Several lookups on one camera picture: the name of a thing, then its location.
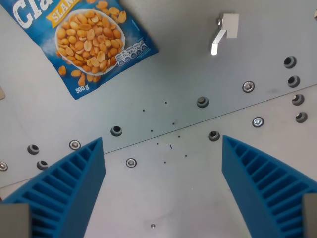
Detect blue salted peanuts bag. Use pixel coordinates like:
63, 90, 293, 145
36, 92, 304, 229
1, 0, 159, 100

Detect white rectangular mounting block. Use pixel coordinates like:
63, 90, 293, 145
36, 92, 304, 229
221, 12, 240, 40

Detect gray plastic bushing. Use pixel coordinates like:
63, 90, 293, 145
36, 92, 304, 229
295, 112, 308, 124
283, 56, 297, 69
196, 96, 210, 109
291, 93, 305, 107
287, 75, 301, 88

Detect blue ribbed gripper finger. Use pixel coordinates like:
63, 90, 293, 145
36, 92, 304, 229
221, 135, 317, 238
0, 137, 106, 238

